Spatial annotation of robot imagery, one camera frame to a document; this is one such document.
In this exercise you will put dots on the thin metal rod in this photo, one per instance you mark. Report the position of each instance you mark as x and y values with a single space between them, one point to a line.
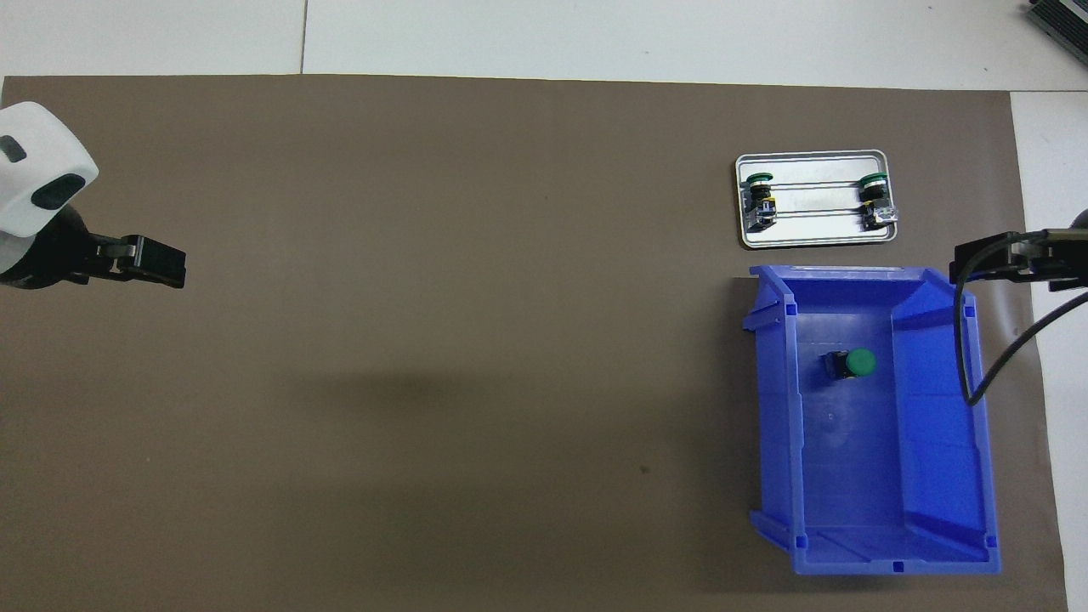
816 182
816 212

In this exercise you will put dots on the green push button switch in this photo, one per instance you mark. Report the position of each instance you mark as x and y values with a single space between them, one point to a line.
860 363
761 204
875 204

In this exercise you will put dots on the brown table mat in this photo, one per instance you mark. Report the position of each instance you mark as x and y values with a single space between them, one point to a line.
425 340

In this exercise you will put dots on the blue plastic storage bin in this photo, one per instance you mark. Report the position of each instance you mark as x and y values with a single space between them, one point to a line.
850 476

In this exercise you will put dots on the grey ribbed device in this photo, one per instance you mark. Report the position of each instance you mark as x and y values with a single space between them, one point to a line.
1062 21

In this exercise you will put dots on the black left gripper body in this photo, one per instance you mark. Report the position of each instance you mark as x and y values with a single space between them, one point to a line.
59 255

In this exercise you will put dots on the silver metal tray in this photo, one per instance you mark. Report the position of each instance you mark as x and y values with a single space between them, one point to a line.
820 231

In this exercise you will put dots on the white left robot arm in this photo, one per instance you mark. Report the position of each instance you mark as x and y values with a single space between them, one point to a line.
38 161

